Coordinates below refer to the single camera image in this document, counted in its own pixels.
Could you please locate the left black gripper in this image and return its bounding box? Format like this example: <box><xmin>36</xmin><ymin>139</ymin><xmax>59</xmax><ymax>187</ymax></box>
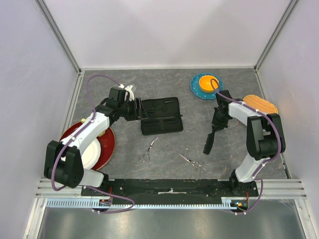
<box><xmin>118</xmin><ymin>97</ymin><xmax>149</xmax><ymax>121</ymax></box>

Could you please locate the black zip tool case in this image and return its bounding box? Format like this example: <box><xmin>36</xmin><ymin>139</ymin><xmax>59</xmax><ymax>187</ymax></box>
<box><xmin>141</xmin><ymin>97</ymin><xmax>183</xmax><ymax>135</ymax></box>

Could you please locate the long black toothed comb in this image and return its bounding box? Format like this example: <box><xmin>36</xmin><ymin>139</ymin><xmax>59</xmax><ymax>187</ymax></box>
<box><xmin>203</xmin><ymin>126</ymin><xmax>217</xmax><ymax>155</ymax></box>

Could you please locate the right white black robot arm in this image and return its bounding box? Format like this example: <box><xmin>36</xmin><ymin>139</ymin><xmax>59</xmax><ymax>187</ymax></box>
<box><xmin>203</xmin><ymin>90</ymin><xmax>286</xmax><ymax>196</ymax></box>

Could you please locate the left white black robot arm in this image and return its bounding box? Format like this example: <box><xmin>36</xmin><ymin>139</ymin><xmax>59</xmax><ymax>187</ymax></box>
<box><xmin>44</xmin><ymin>85</ymin><xmax>142</xmax><ymax>196</ymax></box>

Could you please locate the orange bowl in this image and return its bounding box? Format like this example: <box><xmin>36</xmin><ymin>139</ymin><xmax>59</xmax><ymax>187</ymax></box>
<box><xmin>199</xmin><ymin>75</ymin><xmax>219</xmax><ymax>93</ymax></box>

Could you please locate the silver scissors left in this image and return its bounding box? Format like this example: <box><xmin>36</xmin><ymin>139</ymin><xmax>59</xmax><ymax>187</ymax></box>
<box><xmin>137</xmin><ymin>136</ymin><xmax>159</xmax><ymax>162</ymax></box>

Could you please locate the orange woven mat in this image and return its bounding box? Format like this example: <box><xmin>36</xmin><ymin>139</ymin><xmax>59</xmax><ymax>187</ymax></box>
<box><xmin>243</xmin><ymin>95</ymin><xmax>279</xmax><ymax>115</ymax></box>

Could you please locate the pink-tinted scissors right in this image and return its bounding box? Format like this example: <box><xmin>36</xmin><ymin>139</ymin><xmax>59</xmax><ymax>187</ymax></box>
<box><xmin>177</xmin><ymin>152</ymin><xmax>204</xmax><ymax>174</ymax></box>

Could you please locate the teal scalloped plate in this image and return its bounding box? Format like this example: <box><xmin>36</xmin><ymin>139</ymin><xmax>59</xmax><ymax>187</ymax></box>
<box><xmin>190</xmin><ymin>73</ymin><xmax>224</xmax><ymax>100</ymax></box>

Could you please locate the red plate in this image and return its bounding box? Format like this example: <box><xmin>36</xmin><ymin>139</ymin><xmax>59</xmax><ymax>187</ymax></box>
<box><xmin>59</xmin><ymin>123</ymin><xmax>116</xmax><ymax>171</ymax></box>

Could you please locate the white plate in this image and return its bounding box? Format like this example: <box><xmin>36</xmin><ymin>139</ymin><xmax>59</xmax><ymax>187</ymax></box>
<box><xmin>82</xmin><ymin>139</ymin><xmax>101</xmax><ymax>169</ymax></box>

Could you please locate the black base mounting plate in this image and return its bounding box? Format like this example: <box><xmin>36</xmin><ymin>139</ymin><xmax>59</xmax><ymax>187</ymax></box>
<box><xmin>81</xmin><ymin>178</ymin><xmax>258</xmax><ymax>205</ymax></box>

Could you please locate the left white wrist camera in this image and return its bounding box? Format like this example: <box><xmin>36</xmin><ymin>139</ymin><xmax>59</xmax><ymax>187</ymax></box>
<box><xmin>119</xmin><ymin>84</ymin><xmax>136</xmax><ymax>101</ymax></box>

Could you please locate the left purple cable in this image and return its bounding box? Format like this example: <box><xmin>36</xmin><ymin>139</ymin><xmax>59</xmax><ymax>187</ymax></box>
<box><xmin>51</xmin><ymin>75</ymin><xmax>137</xmax><ymax>215</ymax></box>

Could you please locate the purple cable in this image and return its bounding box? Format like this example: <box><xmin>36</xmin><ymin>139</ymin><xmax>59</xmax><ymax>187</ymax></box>
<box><xmin>210</xmin><ymin>79</ymin><xmax>285</xmax><ymax>216</ymax></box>
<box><xmin>51</xmin><ymin>75</ymin><xmax>137</xmax><ymax>215</ymax></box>

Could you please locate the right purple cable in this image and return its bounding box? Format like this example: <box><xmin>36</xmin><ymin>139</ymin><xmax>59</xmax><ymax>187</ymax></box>
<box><xmin>210</xmin><ymin>79</ymin><xmax>285</xmax><ymax>216</ymax></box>

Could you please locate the aluminium front rail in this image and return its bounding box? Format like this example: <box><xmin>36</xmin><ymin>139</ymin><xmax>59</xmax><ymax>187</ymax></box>
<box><xmin>35</xmin><ymin>178</ymin><xmax>307</xmax><ymax>200</ymax></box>

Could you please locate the slotted cable duct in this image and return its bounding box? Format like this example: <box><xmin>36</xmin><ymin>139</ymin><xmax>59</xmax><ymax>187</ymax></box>
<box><xmin>46</xmin><ymin>198</ymin><xmax>249</xmax><ymax>210</ymax></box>

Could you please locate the right aluminium corner post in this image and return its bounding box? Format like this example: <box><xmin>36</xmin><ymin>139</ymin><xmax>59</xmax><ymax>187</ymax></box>
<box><xmin>254</xmin><ymin>0</ymin><xmax>299</xmax><ymax>73</ymax></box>

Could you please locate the aluminium corner post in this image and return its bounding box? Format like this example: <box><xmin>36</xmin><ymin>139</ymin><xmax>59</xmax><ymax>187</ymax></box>
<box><xmin>35</xmin><ymin>0</ymin><xmax>81</xmax><ymax>75</ymax></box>
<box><xmin>254</xmin><ymin>0</ymin><xmax>299</xmax><ymax>73</ymax></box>

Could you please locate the left aluminium corner post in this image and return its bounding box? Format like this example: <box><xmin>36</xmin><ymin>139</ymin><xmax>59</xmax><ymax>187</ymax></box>
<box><xmin>35</xmin><ymin>0</ymin><xmax>81</xmax><ymax>75</ymax></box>

